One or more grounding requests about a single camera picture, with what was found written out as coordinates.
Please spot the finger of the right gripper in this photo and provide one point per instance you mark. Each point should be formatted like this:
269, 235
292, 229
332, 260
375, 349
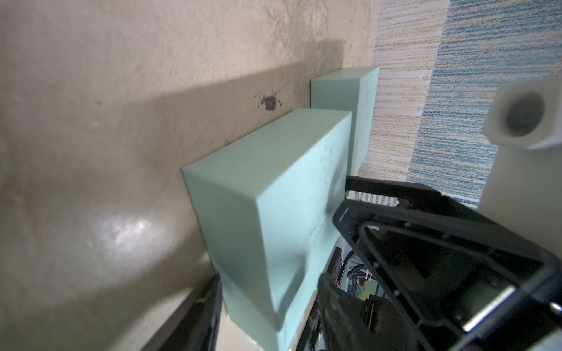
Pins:
459, 280

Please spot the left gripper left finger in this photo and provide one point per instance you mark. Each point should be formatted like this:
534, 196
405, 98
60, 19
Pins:
195, 324

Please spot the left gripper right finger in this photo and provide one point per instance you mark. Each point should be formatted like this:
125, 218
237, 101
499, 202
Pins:
349, 323

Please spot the mint drawer jewelry box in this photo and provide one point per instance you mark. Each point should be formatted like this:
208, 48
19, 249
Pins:
351, 89

